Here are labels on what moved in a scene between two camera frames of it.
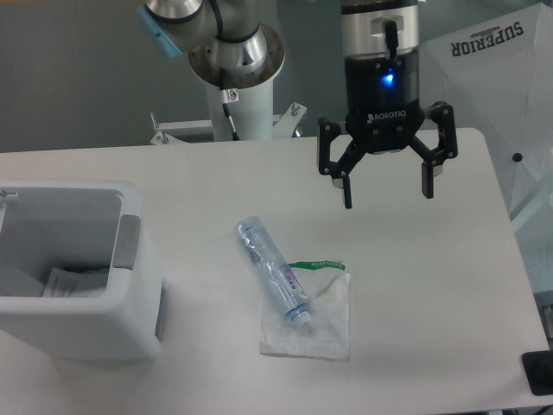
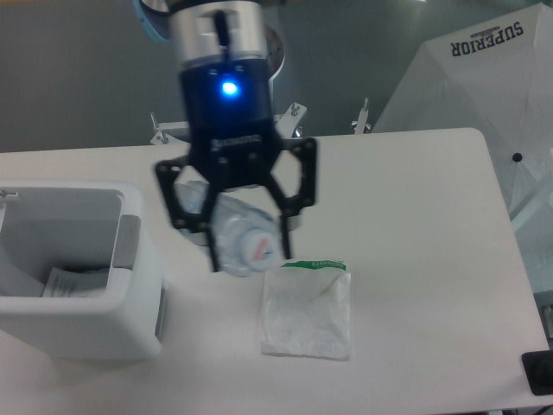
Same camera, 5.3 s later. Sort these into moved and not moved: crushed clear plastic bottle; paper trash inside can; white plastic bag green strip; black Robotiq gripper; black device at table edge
Moved: crushed clear plastic bottle; black Robotiq gripper
Not moved: white plastic bag green strip; black device at table edge; paper trash inside can
